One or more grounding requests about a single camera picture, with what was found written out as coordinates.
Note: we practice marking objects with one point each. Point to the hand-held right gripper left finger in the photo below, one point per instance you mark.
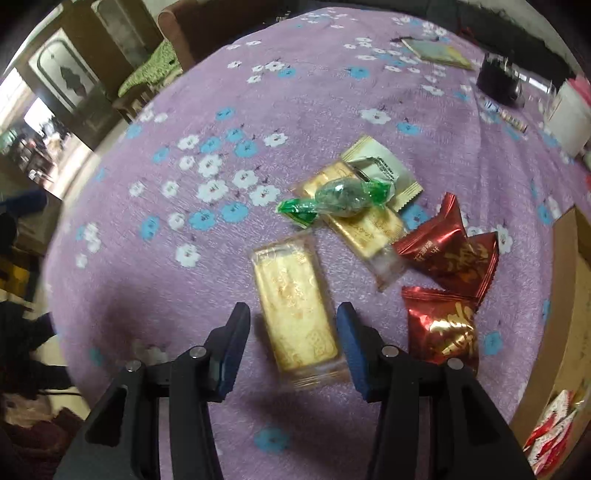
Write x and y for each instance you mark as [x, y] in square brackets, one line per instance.
[238, 332]

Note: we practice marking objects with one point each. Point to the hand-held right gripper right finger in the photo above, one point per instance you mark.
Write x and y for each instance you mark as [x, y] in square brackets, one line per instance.
[351, 350]

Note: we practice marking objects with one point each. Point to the golden beige biscuit packet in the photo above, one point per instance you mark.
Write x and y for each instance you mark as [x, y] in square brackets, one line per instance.
[364, 230]
[295, 304]

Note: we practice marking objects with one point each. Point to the dark red foil snack packet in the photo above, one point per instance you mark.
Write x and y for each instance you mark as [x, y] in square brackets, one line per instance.
[434, 240]
[471, 263]
[438, 323]

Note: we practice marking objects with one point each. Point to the green candy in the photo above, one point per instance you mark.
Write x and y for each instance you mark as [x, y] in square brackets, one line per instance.
[341, 201]

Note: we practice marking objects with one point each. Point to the beige snack packet green print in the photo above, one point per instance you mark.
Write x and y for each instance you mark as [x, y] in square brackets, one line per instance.
[383, 157]

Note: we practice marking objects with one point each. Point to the long white red-print packet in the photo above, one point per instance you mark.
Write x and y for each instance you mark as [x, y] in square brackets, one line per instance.
[549, 420]

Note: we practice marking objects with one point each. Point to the shallow cardboard box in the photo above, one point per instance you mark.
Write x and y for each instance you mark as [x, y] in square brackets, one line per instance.
[572, 295]

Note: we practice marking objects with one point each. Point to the small white red-label packet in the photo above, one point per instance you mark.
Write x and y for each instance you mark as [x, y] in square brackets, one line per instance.
[561, 450]

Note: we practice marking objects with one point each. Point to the purple floral tablecloth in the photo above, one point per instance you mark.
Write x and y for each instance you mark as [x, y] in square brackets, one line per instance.
[184, 300]

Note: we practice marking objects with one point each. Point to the maroon fuzzy cloth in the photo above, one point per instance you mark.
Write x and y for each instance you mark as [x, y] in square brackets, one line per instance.
[41, 443]

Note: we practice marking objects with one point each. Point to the green patterned cushion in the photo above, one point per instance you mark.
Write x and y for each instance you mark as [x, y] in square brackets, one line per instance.
[147, 69]

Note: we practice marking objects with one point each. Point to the small striped candy roll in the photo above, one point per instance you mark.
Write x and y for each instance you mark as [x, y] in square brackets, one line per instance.
[505, 117]

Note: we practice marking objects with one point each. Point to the red-brown armchair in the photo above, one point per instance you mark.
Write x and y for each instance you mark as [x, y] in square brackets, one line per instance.
[207, 32]

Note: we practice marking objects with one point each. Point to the black charger adapter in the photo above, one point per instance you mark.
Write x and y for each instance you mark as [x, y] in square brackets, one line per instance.
[498, 81]

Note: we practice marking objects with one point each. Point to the white plastic cup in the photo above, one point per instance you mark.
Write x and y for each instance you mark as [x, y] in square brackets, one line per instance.
[572, 124]

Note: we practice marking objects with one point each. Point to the clear plastic bag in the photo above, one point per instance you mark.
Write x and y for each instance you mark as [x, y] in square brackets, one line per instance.
[549, 104]

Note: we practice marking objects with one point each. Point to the wooden glass-door cabinet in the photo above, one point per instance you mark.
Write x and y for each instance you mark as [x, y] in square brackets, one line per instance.
[106, 27]

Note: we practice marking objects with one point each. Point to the black sofa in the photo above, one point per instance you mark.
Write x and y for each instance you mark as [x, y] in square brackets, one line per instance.
[531, 27]

